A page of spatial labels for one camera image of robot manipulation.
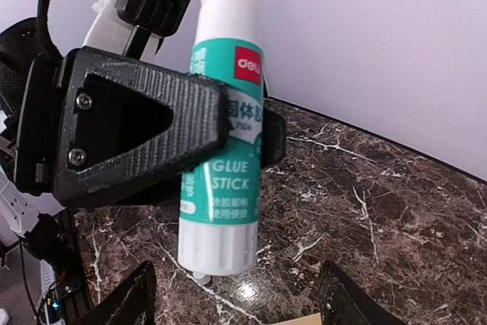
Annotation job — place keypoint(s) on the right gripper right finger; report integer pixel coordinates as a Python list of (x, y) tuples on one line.
[(342, 301)]

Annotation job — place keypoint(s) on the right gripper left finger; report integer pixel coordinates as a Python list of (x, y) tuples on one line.
[(134, 298)]

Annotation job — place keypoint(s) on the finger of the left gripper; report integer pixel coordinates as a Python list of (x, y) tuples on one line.
[(273, 138), (129, 129)]

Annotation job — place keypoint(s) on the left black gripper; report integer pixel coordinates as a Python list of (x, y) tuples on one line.
[(39, 167)]

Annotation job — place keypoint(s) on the brown kraft paper envelope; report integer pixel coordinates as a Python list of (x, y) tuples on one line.
[(313, 319)]

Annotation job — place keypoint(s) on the white glue stick cap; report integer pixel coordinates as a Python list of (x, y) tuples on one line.
[(201, 278)]

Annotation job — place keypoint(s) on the green white glue stick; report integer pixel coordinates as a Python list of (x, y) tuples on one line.
[(220, 198)]

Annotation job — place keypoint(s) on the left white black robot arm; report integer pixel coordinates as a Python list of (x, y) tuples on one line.
[(20, 45)]

